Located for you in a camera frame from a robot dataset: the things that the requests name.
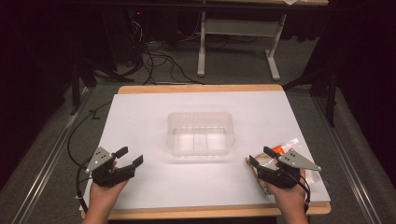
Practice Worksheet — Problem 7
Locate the person's right hand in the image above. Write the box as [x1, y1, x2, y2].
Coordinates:
[263, 169, 308, 217]

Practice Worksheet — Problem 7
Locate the clear wrapper with orange print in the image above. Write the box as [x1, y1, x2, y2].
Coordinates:
[270, 137, 322, 185]

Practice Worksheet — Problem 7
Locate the white table mat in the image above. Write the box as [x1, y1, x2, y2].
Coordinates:
[79, 90, 332, 211]

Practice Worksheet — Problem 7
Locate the black stand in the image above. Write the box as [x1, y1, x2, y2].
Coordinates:
[282, 66, 339, 128]
[68, 57, 134, 117]

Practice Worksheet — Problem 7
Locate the dark computer tower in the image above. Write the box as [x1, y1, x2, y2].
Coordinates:
[122, 8, 149, 64]

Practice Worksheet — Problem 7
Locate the tangle of black floor cables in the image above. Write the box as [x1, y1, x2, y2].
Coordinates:
[122, 18, 206, 86]

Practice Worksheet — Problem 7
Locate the metal floor rail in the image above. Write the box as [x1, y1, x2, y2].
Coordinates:
[10, 87, 96, 224]
[311, 95, 385, 224]

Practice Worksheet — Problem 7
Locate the clear plastic container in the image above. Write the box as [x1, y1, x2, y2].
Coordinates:
[166, 111, 235, 158]

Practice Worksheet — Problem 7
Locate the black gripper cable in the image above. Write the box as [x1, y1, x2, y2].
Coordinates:
[66, 99, 114, 216]
[288, 169, 313, 215]

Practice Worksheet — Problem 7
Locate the tan wrapper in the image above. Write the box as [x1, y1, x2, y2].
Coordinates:
[245, 152, 279, 196]

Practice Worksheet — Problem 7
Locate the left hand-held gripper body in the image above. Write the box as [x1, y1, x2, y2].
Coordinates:
[85, 146, 137, 189]

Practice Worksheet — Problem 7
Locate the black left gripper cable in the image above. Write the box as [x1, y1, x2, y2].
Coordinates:
[66, 99, 114, 216]

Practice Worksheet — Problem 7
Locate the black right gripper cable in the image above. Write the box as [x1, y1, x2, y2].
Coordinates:
[288, 169, 313, 215]

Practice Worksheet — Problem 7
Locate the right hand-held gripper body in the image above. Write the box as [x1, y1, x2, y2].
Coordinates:
[257, 147, 322, 189]

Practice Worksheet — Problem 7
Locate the person's left hand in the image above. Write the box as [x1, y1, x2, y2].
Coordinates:
[88, 161, 129, 217]

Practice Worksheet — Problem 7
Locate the white metal table frame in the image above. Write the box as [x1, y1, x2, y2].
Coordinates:
[196, 0, 330, 82]

